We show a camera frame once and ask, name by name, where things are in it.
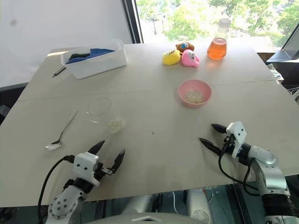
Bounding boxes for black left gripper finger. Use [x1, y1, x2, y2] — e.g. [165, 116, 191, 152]
[88, 140, 106, 155]
[111, 149, 126, 175]

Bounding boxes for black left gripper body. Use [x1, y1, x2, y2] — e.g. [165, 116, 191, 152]
[93, 161, 113, 182]

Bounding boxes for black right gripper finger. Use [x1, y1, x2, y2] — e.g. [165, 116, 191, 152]
[199, 138, 221, 156]
[211, 124, 228, 134]

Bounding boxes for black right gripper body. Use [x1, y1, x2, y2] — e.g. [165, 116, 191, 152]
[218, 134, 235, 155]

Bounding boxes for clear glass cup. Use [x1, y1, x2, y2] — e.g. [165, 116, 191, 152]
[86, 97, 126, 134]

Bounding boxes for silver metal spoon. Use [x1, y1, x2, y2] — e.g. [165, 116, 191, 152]
[45, 109, 78, 152]

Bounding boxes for pink bowl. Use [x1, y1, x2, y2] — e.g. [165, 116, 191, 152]
[178, 79, 213, 108]

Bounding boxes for pink plush toy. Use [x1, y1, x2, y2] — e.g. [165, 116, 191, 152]
[181, 49, 201, 68]

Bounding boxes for glass flask with orange liquid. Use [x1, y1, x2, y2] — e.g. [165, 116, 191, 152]
[206, 18, 232, 60]

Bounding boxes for white plastic bin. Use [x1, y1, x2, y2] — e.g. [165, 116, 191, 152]
[60, 38, 128, 80]

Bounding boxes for yellow plush toy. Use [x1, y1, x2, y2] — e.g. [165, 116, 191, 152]
[162, 49, 183, 66]

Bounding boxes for dark pen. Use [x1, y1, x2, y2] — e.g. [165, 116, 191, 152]
[52, 66, 67, 78]

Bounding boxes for brown plush toy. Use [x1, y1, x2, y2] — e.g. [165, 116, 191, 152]
[175, 41, 195, 52]

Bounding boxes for blue cloth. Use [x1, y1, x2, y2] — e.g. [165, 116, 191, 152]
[65, 48, 115, 65]

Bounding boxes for black chair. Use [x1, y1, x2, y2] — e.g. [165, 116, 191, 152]
[0, 81, 28, 124]

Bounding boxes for dark open laptop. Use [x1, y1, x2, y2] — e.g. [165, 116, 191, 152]
[266, 35, 299, 63]

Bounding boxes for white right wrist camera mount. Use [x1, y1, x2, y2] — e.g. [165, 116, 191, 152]
[225, 121, 248, 159]

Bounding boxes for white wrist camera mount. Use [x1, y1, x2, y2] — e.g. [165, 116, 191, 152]
[225, 121, 248, 159]
[73, 152, 101, 187]

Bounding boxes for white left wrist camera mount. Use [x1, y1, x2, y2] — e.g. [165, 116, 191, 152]
[73, 152, 101, 187]

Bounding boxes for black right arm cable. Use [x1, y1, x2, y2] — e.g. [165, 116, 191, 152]
[218, 136, 264, 196]

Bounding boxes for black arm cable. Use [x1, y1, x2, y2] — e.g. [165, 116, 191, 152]
[218, 136, 264, 196]
[37, 154, 75, 224]

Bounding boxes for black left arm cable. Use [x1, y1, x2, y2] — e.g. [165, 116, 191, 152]
[37, 154, 75, 224]

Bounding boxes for thin white cable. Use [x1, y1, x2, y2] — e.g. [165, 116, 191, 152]
[171, 191, 178, 212]

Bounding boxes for dark window frame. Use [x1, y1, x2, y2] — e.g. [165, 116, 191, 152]
[121, 0, 144, 44]

